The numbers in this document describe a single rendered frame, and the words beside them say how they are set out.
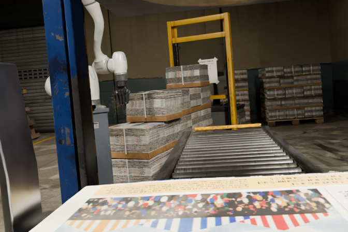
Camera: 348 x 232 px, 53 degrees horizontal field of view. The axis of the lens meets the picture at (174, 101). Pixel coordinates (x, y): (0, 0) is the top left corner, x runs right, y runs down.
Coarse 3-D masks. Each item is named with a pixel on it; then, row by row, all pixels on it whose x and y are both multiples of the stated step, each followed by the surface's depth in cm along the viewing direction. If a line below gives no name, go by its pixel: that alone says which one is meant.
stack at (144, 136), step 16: (192, 112) 332; (112, 128) 257; (128, 128) 251; (144, 128) 246; (160, 128) 264; (176, 128) 293; (192, 128) 325; (112, 144) 258; (128, 144) 253; (144, 144) 247; (160, 144) 263; (112, 160) 259; (128, 160) 254; (144, 160) 248; (160, 160) 262; (128, 176) 254; (144, 176) 249
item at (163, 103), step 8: (152, 96) 273; (160, 96) 270; (168, 96) 272; (176, 96) 284; (152, 104) 273; (160, 104) 270; (168, 104) 273; (176, 104) 285; (152, 112) 273; (160, 112) 270; (168, 112) 273; (176, 112) 283
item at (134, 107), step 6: (132, 96) 282; (138, 96) 279; (132, 102) 282; (138, 102) 279; (126, 108) 285; (132, 108) 282; (138, 108) 279; (126, 114) 285; (132, 114) 282; (138, 114) 280
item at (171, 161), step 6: (186, 132) 226; (180, 138) 203; (186, 138) 201; (180, 144) 183; (174, 150) 169; (180, 150) 167; (168, 156) 155; (174, 156) 154; (168, 162) 144; (174, 162) 143; (162, 168) 134; (168, 168) 134; (174, 168) 135; (162, 174) 126; (168, 174) 125; (156, 180) 118
